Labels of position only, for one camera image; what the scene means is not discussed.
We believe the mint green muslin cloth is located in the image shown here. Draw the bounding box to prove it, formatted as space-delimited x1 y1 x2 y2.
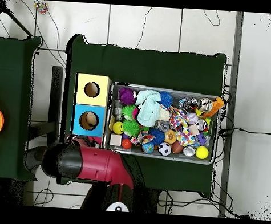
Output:
134 89 163 128

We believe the wooden three-hole box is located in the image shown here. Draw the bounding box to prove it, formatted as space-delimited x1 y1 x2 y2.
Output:
69 72 112 148

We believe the metal mesh bin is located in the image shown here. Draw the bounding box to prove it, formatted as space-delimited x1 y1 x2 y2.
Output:
102 81 220 166

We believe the green spiky ball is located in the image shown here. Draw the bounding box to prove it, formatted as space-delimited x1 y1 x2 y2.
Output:
122 119 142 138

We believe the purple spiky monster toy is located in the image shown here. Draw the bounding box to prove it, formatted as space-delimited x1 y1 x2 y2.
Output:
117 87 139 107

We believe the yellow smiley ball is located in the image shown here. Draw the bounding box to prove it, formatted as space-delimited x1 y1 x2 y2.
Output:
112 121 125 136

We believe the cream fleece cloth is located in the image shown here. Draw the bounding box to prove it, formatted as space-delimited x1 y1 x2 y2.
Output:
159 105 171 122

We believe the orange-red smooth ball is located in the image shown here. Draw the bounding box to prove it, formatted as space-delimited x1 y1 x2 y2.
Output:
120 138 133 150

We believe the large blue spiky ball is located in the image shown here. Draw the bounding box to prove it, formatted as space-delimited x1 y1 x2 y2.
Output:
157 91 175 108

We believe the black and white soccer ball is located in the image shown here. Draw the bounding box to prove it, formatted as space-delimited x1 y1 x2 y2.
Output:
157 142 172 157

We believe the dark green table cloth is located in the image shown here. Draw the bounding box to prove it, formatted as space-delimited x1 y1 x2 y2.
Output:
55 33 228 200
0 34 46 182

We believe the white baseball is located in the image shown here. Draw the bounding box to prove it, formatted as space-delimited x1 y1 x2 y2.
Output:
185 112 200 125

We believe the yellow tennis ball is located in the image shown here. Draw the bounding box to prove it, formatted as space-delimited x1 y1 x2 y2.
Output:
195 145 210 160

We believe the black panel stand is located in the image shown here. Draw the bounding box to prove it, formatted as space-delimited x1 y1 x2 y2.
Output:
27 64 64 148

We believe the black cable with plug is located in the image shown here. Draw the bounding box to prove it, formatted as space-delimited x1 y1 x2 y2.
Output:
217 126 271 140

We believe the grey floor cable cover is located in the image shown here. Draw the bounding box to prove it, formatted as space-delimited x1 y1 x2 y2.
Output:
218 11 244 218

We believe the colourful rope toy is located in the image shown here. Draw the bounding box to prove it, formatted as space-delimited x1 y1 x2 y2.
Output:
33 0 50 15

